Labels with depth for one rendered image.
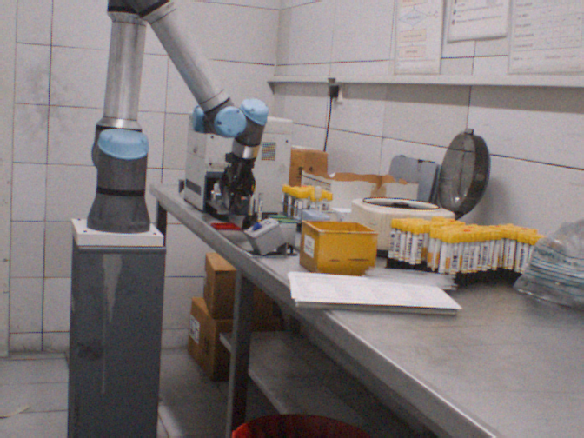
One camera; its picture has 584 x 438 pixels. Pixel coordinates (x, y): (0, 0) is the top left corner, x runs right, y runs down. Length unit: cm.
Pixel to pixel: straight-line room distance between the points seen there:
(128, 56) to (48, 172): 173
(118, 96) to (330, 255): 70
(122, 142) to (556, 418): 118
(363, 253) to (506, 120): 63
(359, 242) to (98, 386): 71
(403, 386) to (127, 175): 96
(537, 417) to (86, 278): 113
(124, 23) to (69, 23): 165
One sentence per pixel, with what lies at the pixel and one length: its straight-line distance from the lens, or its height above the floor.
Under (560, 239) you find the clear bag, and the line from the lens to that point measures 167.
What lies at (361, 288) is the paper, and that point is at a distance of 152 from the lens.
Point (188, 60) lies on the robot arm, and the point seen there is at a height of 131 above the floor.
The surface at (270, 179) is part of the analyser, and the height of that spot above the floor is 99.
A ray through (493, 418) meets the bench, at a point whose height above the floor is 87.
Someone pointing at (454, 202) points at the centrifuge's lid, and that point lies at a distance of 215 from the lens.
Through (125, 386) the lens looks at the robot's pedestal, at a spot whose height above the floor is 54.
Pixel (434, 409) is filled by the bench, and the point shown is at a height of 85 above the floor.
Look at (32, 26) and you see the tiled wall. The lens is 364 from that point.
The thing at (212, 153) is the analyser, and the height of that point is 106.
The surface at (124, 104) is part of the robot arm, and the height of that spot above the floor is 119.
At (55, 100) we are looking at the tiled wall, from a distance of 364.
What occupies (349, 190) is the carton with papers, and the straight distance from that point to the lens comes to 224.
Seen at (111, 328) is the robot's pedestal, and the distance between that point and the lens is 188.
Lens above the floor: 124
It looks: 9 degrees down
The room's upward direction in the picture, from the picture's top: 4 degrees clockwise
